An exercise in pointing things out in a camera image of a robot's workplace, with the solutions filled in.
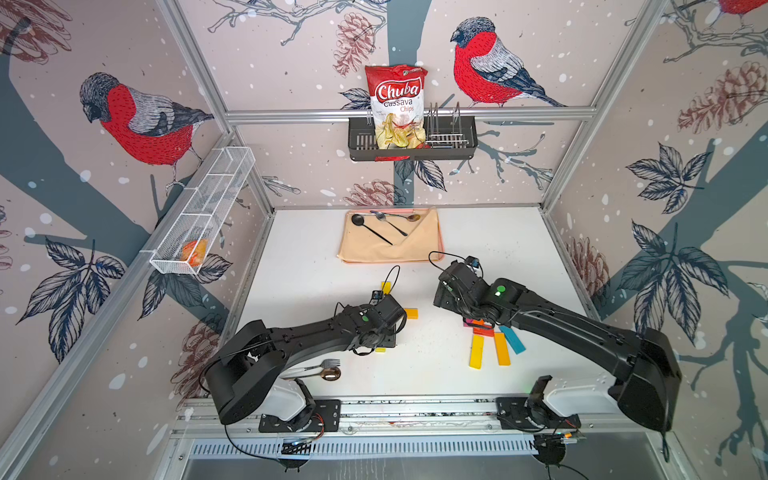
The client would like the yellow long block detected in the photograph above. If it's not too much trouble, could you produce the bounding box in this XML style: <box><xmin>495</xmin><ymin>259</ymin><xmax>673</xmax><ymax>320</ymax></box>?
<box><xmin>469</xmin><ymin>334</ymin><xmax>484</xmax><ymax>370</ymax></box>

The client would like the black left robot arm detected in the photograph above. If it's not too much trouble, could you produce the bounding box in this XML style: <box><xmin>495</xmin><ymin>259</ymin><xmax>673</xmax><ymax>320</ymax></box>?
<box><xmin>202</xmin><ymin>295</ymin><xmax>407</xmax><ymax>425</ymax></box>

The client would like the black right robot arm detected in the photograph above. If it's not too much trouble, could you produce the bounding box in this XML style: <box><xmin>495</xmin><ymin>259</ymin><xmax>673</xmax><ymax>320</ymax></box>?
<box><xmin>434</xmin><ymin>261</ymin><xmax>682</xmax><ymax>433</ymax></box>

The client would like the red block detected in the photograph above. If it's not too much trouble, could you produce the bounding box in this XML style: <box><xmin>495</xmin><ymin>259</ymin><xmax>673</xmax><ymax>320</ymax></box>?
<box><xmin>473</xmin><ymin>327</ymin><xmax>495</xmax><ymax>337</ymax></box>

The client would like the copper spoon near base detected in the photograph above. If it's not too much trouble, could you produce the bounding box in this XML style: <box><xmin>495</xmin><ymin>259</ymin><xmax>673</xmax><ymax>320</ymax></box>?
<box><xmin>284</xmin><ymin>367</ymin><xmax>342</xmax><ymax>382</ymax></box>

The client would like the beige folded cloth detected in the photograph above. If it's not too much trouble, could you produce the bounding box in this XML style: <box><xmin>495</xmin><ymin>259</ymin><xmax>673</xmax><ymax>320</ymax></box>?
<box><xmin>338</xmin><ymin>208</ymin><xmax>443</xmax><ymax>264</ymax></box>

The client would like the teal long block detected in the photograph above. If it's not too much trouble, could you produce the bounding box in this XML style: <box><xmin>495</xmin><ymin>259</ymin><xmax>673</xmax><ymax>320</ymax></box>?
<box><xmin>500</xmin><ymin>326</ymin><xmax>526</xmax><ymax>355</ymax></box>

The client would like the orange long block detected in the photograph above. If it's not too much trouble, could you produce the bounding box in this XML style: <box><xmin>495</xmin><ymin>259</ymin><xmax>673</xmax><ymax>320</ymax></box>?
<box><xmin>494</xmin><ymin>332</ymin><xmax>511</xmax><ymax>366</ymax></box>

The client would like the copper spoon on cloth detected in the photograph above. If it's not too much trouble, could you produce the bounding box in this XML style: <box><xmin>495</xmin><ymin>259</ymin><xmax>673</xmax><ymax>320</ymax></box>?
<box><xmin>387</xmin><ymin>213</ymin><xmax>421</xmax><ymax>222</ymax></box>

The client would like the black ladle spoon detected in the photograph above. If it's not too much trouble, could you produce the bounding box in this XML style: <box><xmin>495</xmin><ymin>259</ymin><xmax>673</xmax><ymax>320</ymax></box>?
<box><xmin>351</xmin><ymin>213</ymin><xmax>392</xmax><ymax>245</ymax></box>

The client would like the silver spoon on cloth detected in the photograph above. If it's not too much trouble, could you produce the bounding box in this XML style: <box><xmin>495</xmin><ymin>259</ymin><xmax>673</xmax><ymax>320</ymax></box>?
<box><xmin>371</xmin><ymin>210</ymin><xmax>408</xmax><ymax>237</ymax></box>

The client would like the red cassava chips bag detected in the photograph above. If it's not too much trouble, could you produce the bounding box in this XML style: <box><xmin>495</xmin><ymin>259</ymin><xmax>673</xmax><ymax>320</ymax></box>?
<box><xmin>365</xmin><ymin>65</ymin><xmax>428</xmax><ymax>150</ymax></box>

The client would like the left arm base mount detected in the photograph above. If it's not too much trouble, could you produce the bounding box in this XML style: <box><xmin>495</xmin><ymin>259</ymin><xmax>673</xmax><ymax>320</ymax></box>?
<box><xmin>256</xmin><ymin>379</ymin><xmax>341</xmax><ymax>433</ymax></box>

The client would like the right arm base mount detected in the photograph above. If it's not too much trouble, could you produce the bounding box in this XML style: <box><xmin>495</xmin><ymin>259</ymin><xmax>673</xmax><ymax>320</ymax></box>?
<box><xmin>495</xmin><ymin>375</ymin><xmax>581</xmax><ymax>434</ymax></box>

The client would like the black wall rack basket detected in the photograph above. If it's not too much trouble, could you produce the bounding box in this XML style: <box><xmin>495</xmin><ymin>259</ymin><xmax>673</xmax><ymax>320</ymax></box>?
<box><xmin>347</xmin><ymin>104</ymin><xmax>478</xmax><ymax>162</ymax></box>

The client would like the white wire mesh basket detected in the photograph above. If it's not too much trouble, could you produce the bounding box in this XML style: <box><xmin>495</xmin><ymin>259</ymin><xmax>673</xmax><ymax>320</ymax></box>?
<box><xmin>150</xmin><ymin>146</ymin><xmax>255</xmax><ymax>276</ymax></box>

